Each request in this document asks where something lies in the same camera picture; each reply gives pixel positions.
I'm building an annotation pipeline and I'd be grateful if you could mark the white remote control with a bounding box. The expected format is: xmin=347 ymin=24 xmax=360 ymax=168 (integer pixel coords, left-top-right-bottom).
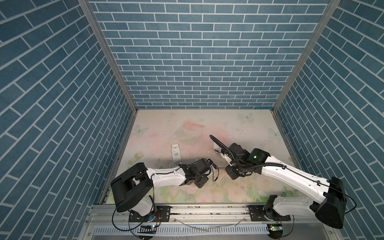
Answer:
xmin=171 ymin=144 xmax=181 ymax=164

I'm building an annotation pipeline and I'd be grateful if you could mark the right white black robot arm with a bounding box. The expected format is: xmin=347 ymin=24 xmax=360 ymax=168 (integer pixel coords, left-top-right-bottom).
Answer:
xmin=219 ymin=143 xmax=347 ymax=229

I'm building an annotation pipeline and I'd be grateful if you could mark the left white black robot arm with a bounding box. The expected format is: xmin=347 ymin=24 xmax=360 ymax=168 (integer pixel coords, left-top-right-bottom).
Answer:
xmin=111 ymin=159 xmax=218 ymax=218

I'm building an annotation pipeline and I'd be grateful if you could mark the white vented strip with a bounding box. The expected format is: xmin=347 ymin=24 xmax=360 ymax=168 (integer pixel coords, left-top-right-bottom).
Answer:
xmin=93 ymin=224 xmax=268 ymax=237

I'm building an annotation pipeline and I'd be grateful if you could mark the left controller board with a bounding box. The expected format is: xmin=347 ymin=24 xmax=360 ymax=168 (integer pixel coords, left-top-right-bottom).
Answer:
xmin=136 ymin=226 xmax=157 ymax=240

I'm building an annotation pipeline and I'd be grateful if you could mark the controller board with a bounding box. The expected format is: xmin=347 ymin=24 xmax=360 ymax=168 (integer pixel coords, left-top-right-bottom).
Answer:
xmin=267 ymin=224 xmax=284 ymax=240
xmin=136 ymin=226 xmax=157 ymax=240

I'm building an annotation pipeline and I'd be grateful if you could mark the right controller board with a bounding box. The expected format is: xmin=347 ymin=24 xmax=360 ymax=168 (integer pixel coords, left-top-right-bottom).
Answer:
xmin=267 ymin=224 xmax=284 ymax=240

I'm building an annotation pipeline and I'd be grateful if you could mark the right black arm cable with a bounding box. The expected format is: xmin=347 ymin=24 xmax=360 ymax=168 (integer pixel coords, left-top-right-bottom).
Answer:
xmin=209 ymin=134 xmax=358 ymax=214

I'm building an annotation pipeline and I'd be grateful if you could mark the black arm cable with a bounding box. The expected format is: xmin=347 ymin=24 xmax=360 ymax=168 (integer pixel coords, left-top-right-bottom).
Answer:
xmin=111 ymin=158 xmax=220 ymax=232
xmin=209 ymin=134 xmax=358 ymax=214

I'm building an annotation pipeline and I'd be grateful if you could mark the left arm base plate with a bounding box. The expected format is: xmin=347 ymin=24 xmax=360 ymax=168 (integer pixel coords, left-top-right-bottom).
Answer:
xmin=129 ymin=205 xmax=171 ymax=223

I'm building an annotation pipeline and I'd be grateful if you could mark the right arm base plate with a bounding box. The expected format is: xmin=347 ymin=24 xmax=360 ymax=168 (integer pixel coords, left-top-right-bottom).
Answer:
xmin=247 ymin=205 xmax=291 ymax=222

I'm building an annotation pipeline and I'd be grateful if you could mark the grey loose wire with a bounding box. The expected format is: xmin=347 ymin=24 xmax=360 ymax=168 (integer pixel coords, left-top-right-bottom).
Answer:
xmin=173 ymin=216 xmax=247 ymax=232

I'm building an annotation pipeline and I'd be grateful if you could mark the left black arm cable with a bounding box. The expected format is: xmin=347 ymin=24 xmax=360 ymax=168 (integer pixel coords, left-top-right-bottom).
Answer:
xmin=111 ymin=158 xmax=220 ymax=232

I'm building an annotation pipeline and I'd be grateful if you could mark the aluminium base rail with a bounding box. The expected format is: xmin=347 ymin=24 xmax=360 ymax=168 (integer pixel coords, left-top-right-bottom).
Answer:
xmin=86 ymin=203 xmax=320 ymax=229

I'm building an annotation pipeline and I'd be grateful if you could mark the right aluminium corner post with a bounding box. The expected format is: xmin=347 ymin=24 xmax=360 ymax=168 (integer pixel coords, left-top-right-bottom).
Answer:
xmin=272 ymin=0 xmax=341 ymax=115

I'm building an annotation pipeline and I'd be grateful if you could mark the aluminium corner post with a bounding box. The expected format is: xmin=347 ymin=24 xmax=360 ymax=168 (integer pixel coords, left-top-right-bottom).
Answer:
xmin=78 ymin=0 xmax=138 ymax=114
xmin=272 ymin=0 xmax=341 ymax=115

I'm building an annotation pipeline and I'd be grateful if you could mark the left aluminium corner post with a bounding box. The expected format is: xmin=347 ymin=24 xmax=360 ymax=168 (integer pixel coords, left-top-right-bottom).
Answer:
xmin=78 ymin=0 xmax=138 ymax=114

